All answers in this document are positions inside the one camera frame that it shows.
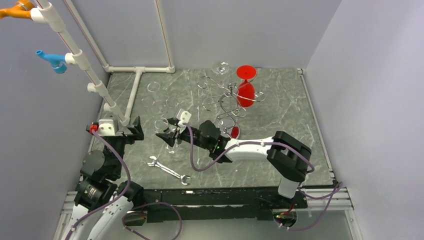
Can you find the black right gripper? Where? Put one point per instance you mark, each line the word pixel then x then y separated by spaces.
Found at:
pixel 169 138

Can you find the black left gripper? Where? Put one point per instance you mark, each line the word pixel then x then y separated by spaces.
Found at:
pixel 136 131

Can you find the clear wine glass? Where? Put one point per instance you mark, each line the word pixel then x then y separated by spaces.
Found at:
pixel 148 101
pixel 220 67
pixel 153 87
pixel 162 126
pixel 171 103

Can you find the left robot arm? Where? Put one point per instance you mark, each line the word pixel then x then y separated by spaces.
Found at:
pixel 100 202

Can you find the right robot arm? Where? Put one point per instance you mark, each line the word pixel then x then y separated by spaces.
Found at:
pixel 289 156

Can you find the chrome wine glass rack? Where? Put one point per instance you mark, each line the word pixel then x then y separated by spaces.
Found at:
pixel 229 111

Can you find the clear wine glass back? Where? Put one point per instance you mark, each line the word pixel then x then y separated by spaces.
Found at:
pixel 220 67

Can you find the red plastic wine glass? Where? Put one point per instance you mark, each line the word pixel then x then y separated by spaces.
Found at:
pixel 246 91

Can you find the silver double open wrench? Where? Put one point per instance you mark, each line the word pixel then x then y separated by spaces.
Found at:
pixel 183 178

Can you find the blue pipe fitting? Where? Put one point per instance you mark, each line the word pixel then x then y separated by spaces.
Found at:
pixel 57 62

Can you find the orange pipe fitting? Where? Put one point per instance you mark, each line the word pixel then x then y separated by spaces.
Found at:
pixel 20 10

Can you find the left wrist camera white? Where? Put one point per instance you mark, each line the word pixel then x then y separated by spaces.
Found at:
pixel 105 127

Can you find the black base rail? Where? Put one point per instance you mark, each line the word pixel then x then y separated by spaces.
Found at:
pixel 211 203

